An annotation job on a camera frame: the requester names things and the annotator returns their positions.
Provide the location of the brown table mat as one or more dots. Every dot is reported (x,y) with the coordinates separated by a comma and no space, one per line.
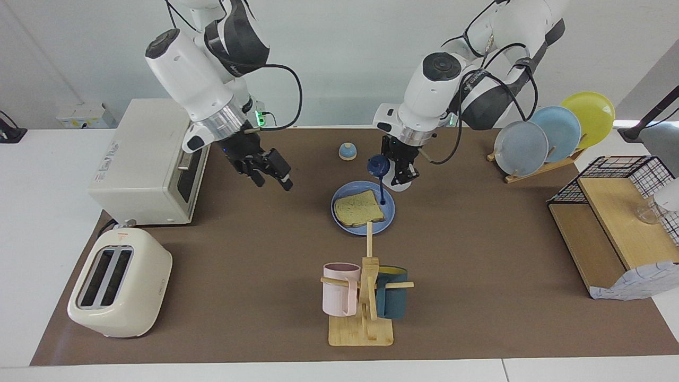
(254,254)

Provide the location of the black camera stand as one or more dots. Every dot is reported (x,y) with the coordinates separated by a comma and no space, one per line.
(631,132)

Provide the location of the small blue call bell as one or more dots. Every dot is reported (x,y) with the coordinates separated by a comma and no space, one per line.
(347,152)

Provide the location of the white toaster oven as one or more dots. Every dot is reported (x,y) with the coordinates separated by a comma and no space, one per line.
(143,175)

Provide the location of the wooden shelf unit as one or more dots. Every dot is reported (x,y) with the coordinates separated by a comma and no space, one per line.
(620,223)

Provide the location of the black table clamp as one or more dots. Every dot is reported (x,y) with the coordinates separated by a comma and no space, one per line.
(10,133)

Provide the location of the white frosted container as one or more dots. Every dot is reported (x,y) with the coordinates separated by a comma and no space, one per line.
(667,196)

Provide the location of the marble patterned shelf panel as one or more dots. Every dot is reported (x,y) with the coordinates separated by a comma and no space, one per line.
(636,281)

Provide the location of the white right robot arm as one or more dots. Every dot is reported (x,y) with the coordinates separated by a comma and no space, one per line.
(196,79)

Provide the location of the blue round plate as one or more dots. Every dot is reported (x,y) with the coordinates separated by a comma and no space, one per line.
(390,213)
(562,130)

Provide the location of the grey round plate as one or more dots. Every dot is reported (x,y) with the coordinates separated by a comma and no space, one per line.
(520,148)

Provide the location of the dark teal mug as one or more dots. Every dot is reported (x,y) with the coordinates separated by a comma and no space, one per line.
(395,300)

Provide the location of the wooden mug tree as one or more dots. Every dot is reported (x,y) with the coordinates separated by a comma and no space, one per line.
(366,334)

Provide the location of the toasted bread slice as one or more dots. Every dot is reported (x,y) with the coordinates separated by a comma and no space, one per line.
(358,209)

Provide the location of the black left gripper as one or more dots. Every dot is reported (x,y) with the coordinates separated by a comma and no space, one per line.
(400,151)

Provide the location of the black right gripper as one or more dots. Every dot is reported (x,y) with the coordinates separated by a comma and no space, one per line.
(241,151)

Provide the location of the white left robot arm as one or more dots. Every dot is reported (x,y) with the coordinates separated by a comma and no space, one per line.
(435,90)

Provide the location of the clear glass jar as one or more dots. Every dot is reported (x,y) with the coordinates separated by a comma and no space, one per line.
(647,215)

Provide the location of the wooden plate rack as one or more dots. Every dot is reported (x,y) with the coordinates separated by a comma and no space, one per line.
(557,166)

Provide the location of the pink mug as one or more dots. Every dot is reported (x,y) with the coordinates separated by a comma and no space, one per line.
(337,294)

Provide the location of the yellow round plate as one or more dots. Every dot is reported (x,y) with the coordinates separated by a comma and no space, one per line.
(591,114)

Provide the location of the cream two-slot toaster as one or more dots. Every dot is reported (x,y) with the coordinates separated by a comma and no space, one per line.
(132,286)

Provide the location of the white squeeze bottle blue cap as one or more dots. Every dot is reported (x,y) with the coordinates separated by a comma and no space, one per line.
(377,165)

